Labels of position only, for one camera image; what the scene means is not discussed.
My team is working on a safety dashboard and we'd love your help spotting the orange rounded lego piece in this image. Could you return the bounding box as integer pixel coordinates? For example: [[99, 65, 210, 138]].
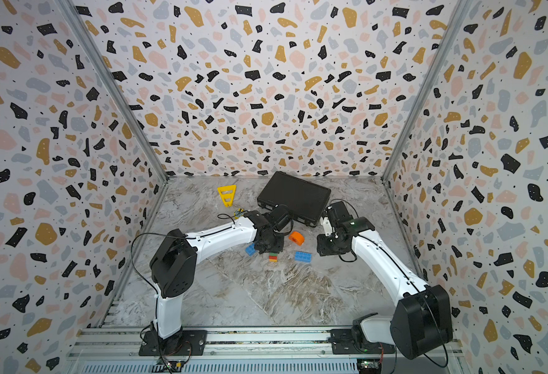
[[289, 231, 305, 246]]

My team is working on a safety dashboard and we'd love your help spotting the blue lego brick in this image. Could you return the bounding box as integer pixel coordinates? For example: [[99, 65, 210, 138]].
[[294, 251, 312, 263], [245, 244, 256, 257]]

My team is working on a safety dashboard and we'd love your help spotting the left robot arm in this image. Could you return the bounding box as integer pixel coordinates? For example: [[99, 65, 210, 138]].
[[141, 205, 293, 342]]

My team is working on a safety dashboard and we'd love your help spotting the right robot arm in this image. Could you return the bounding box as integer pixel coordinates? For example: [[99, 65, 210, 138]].
[[317, 201, 453, 359]]

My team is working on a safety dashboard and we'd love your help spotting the black carrying case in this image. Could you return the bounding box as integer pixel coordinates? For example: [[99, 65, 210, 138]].
[[257, 171, 331, 228]]

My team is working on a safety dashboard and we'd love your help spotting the yellow triangular plastic piece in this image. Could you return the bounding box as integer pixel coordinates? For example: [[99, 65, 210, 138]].
[[217, 185, 236, 207]]

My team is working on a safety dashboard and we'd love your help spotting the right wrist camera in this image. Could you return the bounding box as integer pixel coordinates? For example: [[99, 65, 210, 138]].
[[320, 217, 335, 237]]

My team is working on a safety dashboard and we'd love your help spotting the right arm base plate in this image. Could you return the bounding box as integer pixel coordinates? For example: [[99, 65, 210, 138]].
[[328, 327, 395, 355]]

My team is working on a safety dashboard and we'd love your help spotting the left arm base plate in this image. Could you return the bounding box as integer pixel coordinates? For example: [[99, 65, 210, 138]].
[[138, 328, 208, 357]]

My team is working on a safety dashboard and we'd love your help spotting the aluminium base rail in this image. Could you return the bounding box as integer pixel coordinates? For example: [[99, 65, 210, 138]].
[[65, 326, 469, 373]]

